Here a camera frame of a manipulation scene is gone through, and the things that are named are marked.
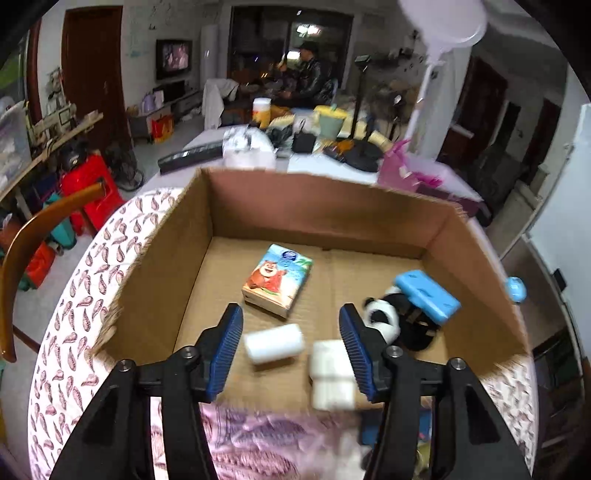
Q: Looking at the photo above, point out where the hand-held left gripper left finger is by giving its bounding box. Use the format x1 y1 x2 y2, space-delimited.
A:
48 303 244 480

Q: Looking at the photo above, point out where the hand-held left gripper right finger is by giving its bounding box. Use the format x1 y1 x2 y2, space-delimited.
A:
338 303 532 480

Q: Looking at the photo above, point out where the white cylindrical roll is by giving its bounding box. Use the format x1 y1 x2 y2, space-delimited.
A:
244 324 305 365

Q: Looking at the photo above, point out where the brown cardboard box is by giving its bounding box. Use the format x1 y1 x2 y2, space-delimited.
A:
95 167 533 416

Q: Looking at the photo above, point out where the panda plush toy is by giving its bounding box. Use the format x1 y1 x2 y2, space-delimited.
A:
361 286 402 344

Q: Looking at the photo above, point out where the cartoon bear tissue packet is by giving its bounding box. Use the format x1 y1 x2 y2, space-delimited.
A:
242 244 314 319

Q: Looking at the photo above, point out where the light blue plastic case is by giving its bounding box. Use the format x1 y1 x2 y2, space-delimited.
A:
394 270 461 324

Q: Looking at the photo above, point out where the paisley quilted blanket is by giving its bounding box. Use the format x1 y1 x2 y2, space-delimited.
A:
28 187 541 480

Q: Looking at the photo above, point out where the blue-lid clear jar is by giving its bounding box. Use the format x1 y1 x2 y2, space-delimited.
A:
505 276 528 304

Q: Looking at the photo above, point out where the purple gift box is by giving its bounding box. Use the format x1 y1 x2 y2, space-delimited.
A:
378 138 483 215

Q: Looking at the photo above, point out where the white plastic bag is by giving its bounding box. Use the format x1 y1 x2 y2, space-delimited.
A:
222 127 277 169

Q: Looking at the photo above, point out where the teal plastic stool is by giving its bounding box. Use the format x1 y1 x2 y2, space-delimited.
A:
46 194 77 252

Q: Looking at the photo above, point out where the orange black object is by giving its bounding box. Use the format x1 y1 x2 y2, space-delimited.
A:
323 138 355 161

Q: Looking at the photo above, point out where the orange plastic stool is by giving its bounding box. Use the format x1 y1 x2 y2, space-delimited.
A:
23 240 56 291

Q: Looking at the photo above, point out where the red plastic case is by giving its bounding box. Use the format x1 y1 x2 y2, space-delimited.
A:
60 154 124 232

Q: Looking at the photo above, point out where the small black box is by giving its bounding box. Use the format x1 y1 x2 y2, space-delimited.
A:
292 121 317 153

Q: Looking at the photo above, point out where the wooden chair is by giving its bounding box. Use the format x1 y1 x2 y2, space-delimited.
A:
0 181 108 363

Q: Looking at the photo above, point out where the green bucket with yellow lid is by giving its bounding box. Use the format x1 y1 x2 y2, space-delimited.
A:
314 105 347 139

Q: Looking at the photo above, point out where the black office chair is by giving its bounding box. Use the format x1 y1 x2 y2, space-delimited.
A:
475 138 522 204

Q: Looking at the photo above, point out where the red gift bag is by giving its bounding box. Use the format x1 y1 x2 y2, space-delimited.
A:
151 113 175 143

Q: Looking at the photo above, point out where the white cloth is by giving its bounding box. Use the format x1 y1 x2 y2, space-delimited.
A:
203 78 241 130

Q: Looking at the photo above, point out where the television cabinet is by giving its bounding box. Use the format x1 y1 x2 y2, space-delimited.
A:
129 88 204 139

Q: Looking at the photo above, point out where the wooden plank shelf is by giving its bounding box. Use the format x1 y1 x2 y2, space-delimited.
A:
0 104 105 199

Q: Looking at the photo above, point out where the white tower air conditioner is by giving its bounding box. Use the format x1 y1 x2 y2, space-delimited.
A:
201 25 229 88

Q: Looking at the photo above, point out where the clear plastic storage bin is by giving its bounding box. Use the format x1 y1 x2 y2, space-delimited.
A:
0 99 31 171

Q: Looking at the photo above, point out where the brown wooden door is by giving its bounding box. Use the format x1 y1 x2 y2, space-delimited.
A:
61 6 127 139

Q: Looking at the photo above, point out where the white desk lamp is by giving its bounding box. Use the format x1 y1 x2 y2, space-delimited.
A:
398 0 488 160

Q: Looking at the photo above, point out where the wall television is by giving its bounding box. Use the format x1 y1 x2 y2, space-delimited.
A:
155 39 193 80

